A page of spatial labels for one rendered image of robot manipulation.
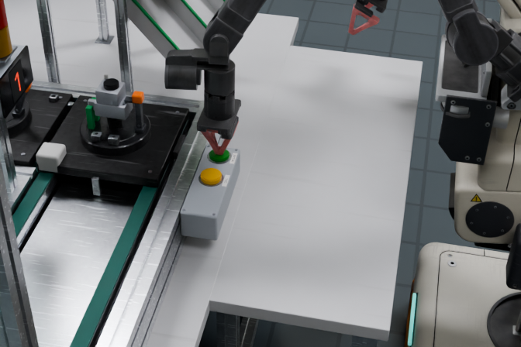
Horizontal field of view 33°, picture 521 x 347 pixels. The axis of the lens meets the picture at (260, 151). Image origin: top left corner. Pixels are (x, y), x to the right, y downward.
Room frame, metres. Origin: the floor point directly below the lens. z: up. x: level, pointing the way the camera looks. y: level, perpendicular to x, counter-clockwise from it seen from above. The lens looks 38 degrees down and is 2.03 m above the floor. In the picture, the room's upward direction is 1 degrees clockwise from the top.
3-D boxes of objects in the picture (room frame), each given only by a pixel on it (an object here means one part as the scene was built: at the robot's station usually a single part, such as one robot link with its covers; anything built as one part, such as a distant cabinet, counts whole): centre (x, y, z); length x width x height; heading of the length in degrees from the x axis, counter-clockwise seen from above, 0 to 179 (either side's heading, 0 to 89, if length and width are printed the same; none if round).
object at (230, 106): (1.37, 0.08, 1.09); 0.10 x 0.07 x 0.07; 170
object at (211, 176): (1.30, 0.09, 0.96); 0.04 x 0.04 x 0.02
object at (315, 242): (1.53, 0.03, 0.84); 0.90 x 0.70 x 0.03; 169
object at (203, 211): (1.30, 0.09, 0.93); 0.21 x 0.07 x 0.06; 170
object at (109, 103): (1.42, 0.30, 1.06); 0.08 x 0.04 x 0.07; 78
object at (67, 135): (1.42, 0.29, 0.96); 0.24 x 0.24 x 0.02; 80
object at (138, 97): (1.41, 0.25, 1.04); 0.04 x 0.02 x 0.08; 80
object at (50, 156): (1.34, 0.40, 0.97); 0.05 x 0.05 x 0.04; 80
